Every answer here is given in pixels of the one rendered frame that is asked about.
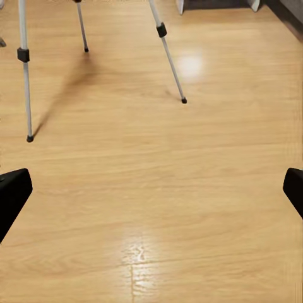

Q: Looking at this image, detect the camera tripod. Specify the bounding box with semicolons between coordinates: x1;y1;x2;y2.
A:
17;0;187;143

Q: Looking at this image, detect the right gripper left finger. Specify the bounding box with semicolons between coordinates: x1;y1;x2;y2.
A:
0;168;33;243

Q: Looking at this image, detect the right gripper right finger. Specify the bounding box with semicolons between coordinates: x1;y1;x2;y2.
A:
283;168;303;219

